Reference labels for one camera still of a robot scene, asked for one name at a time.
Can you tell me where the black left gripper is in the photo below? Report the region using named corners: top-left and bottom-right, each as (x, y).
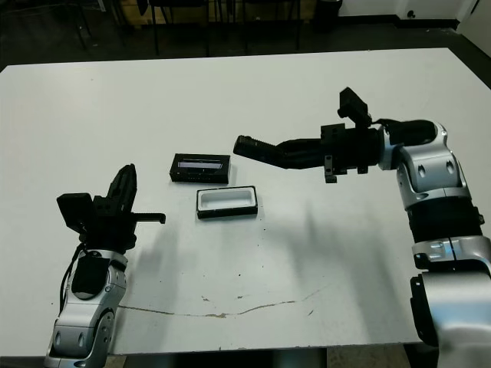
top-left (77, 163), bottom-right (167, 252)

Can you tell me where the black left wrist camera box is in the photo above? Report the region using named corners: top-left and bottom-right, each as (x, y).
top-left (55, 192), bottom-right (94, 235)

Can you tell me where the white door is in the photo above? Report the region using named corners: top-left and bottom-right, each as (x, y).
top-left (457, 0), bottom-right (491, 38)

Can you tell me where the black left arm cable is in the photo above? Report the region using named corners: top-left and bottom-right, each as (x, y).
top-left (58, 244), bottom-right (84, 308)

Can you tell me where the black chair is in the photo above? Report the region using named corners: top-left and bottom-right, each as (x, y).
top-left (148, 0), bottom-right (211, 58)
top-left (213, 0), bottom-right (303, 55)

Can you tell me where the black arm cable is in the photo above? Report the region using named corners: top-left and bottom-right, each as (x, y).
top-left (58, 244), bottom-right (84, 308)
top-left (366, 113), bottom-right (402, 130)

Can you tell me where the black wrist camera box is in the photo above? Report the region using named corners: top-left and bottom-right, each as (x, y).
top-left (55, 192), bottom-right (94, 235)
top-left (337, 87), bottom-right (371, 130)

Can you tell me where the black trash bin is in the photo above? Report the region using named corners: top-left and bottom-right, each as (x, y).
top-left (313, 0), bottom-right (343, 34)

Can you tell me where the black box base white insert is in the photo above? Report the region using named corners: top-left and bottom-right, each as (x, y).
top-left (196, 185), bottom-right (259, 221)

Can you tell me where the black phone-like camera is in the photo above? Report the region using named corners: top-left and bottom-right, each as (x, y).
top-left (232, 134), bottom-right (284, 166)

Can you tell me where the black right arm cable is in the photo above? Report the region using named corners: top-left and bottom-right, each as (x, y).
top-left (366, 113), bottom-right (402, 130)

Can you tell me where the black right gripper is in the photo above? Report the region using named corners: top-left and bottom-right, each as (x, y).
top-left (268, 123), bottom-right (385, 185)

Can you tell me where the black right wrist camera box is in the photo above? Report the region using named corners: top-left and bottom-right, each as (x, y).
top-left (337, 87), bottom-right (371, 130)

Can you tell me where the black box lid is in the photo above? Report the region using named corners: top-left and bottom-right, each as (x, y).
top-left (169, 153), bottom-right (232, 186)

